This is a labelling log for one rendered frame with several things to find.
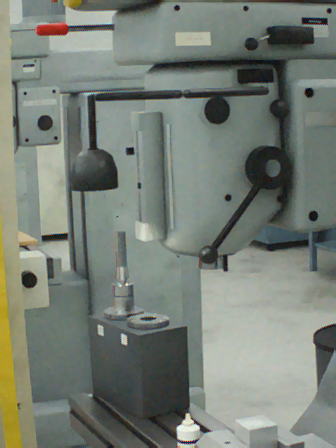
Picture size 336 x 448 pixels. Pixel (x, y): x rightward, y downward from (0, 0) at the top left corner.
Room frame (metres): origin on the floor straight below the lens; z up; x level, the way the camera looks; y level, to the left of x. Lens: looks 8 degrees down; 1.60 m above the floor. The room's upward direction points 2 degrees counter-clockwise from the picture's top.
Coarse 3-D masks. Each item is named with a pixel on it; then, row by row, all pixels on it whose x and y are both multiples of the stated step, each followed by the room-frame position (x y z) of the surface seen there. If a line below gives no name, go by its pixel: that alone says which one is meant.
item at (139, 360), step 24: (144, 312) 2.11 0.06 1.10; (96, 336) 2.10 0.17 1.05; (120, 336) 2.01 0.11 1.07; (144, 336) 1.96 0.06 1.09; (168, 336) 1.99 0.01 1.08; (96, 360) 2.11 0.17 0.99; (120, 360) 2.02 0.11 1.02; (144, 360) 1.95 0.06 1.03; (168, 360) 1.99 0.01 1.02; (96, 384) 2.12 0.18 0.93; (120, 384) 2.02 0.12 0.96; (144, 384) 1.95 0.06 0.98; (168, 384) 1.98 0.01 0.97; (144, 408) 1.95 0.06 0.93; (168, 408) 1.98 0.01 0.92
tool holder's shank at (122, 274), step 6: (114, 234) 2.11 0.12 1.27; (120, 234) 2.10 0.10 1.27; (120, 240) 2.10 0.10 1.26; (120, 246) 2.10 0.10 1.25; (120, 252) 2.10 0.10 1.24; (126, 252) 2.11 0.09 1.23; (120, 258) 2.10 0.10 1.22; (126, 258) 2.11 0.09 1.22; (120, 264) 2.10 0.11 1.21; (126, 264) 2.11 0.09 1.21; (120, 270) 2.10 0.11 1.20; (126, 270) 2.11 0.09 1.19; (120, 276) 2.10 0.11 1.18; (126, 276) 2.10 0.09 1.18; (120, 282) 2.10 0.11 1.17; (126, 282) 2.11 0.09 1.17
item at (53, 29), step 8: (40, 24) 1.66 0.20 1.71; (48, 24) 1.66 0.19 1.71; (56, 24) 1.66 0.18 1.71; (64, 24) 1.67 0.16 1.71; (104, 24) 1.70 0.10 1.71; (112, 24) 1.70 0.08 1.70; (40, 32) 1.65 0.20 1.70; (48, 32) 1.65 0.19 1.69; (56, 32) 1.66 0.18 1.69; (64, 32) 1.67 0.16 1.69
